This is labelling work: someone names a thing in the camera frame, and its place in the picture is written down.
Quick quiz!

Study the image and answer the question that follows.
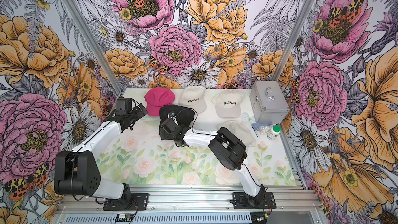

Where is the clear plastic bag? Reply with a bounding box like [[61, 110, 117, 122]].
[[251, 123, 272, 138]]

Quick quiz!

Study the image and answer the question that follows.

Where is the pink cap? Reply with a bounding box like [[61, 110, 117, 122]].
[[145, 87, 175, 116]]

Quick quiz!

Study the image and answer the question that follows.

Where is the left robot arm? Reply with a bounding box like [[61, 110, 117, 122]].
[[54, 97, 148, 202]]

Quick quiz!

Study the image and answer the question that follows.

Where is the white Colorado cap front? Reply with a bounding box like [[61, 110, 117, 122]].
[[221, 120, 256, 147]]

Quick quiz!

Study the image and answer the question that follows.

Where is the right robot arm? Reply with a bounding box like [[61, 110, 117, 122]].
[[160, 118, 272, 209]]

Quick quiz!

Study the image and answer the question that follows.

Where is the aluminium front rail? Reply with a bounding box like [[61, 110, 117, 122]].
[[56, 185, 322, 215]]

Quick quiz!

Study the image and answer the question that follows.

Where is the black cap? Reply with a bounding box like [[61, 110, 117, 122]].
[[159, 105, 195, 128]]

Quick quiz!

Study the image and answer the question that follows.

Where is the white bottle green lid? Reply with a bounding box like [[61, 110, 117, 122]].
[[267, 125, 282, 141]]

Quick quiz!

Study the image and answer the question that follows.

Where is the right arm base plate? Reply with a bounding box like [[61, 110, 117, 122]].
[[230, 192, 277, 209]]

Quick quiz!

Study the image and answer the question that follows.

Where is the white colorado cap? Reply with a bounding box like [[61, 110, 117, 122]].
[[211, 90, 244, 118], [221, 120, 256, 147], [178, 86, 207, 113]]

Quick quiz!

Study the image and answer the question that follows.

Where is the silver metal case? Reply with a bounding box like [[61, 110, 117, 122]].
[[250, 81, 290, 124]]

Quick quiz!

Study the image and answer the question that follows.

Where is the perforated metal tray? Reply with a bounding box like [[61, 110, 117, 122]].
[[58, 212, 252, 224]]

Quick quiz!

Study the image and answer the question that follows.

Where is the small circuit board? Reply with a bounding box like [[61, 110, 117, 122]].
[[115, 213, 135, 224]]

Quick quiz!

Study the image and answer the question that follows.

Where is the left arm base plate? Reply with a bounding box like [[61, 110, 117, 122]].
[[103, 193, 150, 211]]

